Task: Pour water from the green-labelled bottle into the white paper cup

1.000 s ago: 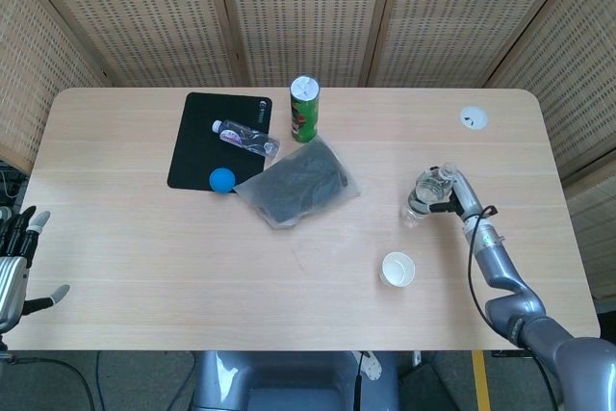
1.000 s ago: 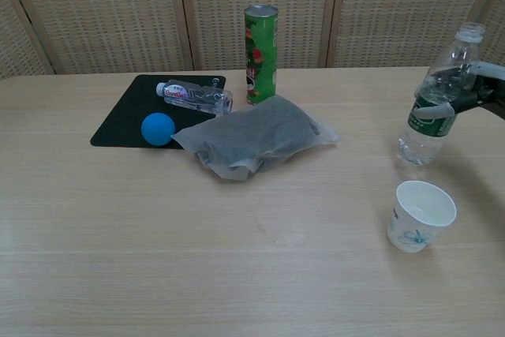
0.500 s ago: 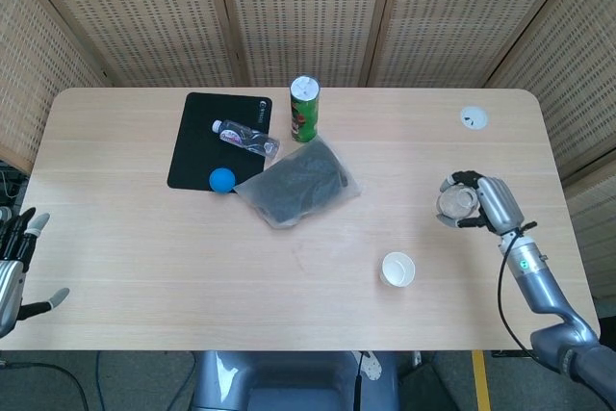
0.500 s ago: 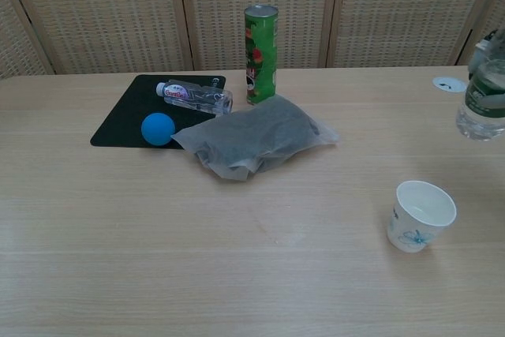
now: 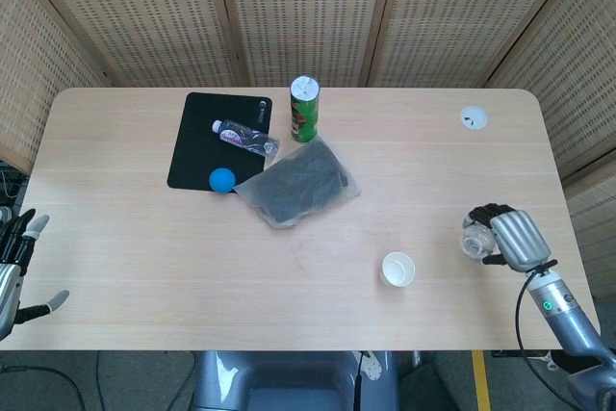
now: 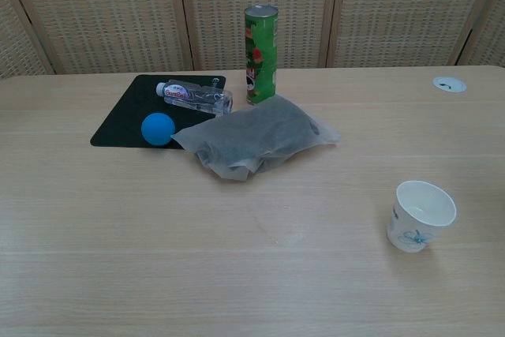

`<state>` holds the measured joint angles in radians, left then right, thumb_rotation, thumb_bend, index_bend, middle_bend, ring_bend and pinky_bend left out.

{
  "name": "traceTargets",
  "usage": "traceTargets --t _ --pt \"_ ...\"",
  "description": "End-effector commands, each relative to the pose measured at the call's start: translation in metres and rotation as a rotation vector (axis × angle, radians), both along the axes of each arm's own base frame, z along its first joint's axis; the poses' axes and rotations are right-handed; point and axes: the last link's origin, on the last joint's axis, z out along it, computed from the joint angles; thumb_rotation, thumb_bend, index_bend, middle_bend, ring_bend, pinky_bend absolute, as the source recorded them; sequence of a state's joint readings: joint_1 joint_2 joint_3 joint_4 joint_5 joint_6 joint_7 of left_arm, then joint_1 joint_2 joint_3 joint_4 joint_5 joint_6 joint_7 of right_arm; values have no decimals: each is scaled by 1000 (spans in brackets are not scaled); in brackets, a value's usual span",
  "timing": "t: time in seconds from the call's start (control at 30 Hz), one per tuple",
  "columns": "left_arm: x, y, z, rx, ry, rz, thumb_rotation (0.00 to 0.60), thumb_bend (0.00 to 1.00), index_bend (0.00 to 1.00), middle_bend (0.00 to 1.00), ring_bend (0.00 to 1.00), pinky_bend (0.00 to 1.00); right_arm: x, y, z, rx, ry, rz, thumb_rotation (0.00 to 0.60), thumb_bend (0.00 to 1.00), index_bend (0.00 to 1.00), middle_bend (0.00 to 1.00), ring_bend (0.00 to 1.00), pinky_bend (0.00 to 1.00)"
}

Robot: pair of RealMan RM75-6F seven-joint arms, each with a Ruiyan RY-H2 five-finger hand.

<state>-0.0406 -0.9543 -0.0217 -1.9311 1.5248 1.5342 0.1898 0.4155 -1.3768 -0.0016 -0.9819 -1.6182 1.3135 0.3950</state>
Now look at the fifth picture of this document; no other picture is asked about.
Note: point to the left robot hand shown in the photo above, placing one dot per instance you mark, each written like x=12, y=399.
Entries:
x=12, y=257

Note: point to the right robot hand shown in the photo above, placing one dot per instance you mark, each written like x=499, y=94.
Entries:
x=520, y=238

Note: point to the transparent water bottle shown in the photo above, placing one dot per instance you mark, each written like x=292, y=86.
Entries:
x=477, y=241

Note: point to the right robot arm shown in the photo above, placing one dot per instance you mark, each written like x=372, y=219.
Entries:
x=572, y=324

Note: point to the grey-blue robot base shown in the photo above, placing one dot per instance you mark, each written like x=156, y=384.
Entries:
x=289, y=382

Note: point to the white paper cup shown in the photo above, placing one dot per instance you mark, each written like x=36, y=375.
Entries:
x=398, y=269

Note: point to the labelled empty plastic bottle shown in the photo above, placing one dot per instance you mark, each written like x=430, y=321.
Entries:
x=243, y=136

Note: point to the wicker screen panel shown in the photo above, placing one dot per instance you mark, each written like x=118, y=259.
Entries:
x=308, y=7
x=29, y=69
x=144, y=11
x=471, y=11
x=577, y=69

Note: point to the blue ball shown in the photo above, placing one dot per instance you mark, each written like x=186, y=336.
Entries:
x=222, y=181

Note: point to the grey bag with dark cloth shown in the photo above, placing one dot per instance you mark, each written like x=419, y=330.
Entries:
x=298, y=185

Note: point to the black mouse pad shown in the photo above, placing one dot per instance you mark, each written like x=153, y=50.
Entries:
x=212, y=141

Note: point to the green chips can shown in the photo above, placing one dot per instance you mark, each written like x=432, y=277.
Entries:
x=303, y=112

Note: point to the white perforated bracket plate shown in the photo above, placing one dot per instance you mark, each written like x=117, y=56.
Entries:
x=371, y=367

